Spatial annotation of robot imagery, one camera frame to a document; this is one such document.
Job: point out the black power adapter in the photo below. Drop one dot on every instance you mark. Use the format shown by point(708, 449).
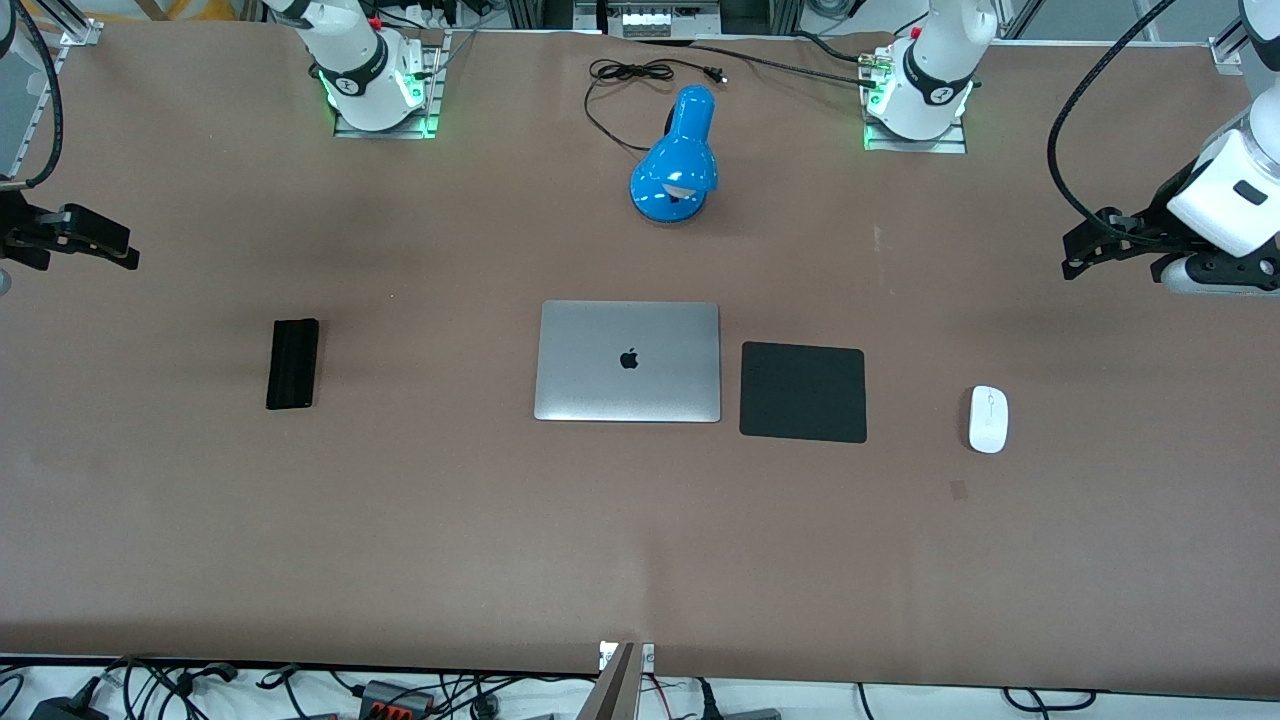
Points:
point(68, 708)

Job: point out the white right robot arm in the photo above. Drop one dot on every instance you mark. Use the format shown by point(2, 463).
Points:
point(355, 60)

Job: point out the blue desk lamp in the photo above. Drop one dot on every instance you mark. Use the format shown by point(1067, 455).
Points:
point(672, 170)

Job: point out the aluminium frame rail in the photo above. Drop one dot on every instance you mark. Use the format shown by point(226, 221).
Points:
point(35, 110)

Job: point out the white power strip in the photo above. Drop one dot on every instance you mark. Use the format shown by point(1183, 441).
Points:
point(657, 22)

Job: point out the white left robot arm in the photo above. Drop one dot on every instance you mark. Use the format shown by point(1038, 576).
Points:
point(925, 70)

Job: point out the grey orange electronic box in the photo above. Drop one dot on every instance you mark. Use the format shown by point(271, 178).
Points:
point(395, 697)

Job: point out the white computer mouse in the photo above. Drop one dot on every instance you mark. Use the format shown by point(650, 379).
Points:
point(988, 420)

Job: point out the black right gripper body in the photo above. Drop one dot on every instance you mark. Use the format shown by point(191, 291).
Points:
point(18, 222)

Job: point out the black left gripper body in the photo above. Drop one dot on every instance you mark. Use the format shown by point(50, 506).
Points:
point(1150, 228)

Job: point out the aluminium profile post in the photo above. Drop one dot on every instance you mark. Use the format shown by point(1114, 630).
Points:
point(622, 685)

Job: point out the silver laptop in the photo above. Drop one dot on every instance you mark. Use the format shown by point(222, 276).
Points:
point(627, 385)

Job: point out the black smartphone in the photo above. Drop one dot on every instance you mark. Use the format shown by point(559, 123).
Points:
point(292, 364)

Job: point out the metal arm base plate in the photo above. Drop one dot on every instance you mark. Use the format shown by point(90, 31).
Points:
point(432, 95)
point(952, 140)

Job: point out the black mouse pad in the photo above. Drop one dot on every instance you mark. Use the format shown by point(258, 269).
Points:
point(803, 392)

